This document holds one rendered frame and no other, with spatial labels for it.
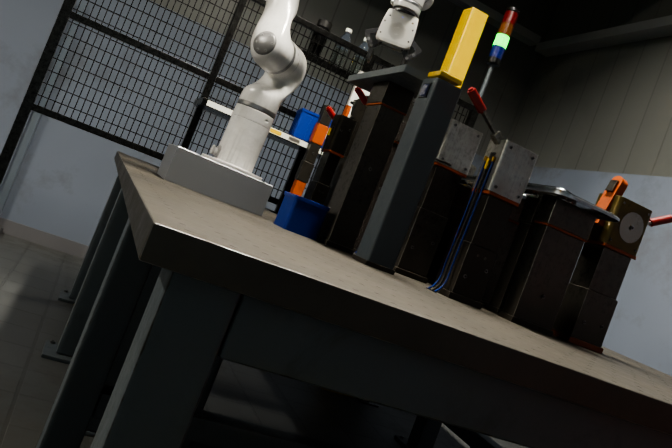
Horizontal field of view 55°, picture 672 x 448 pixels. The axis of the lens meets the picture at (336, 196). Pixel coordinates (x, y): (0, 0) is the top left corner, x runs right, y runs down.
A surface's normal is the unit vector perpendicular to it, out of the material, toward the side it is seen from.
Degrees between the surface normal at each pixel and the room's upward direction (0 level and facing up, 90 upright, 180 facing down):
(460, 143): 90
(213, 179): 90
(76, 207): 90
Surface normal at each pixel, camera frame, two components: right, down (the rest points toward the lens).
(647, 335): -0.87, -0.36
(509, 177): 0.35, 0.10
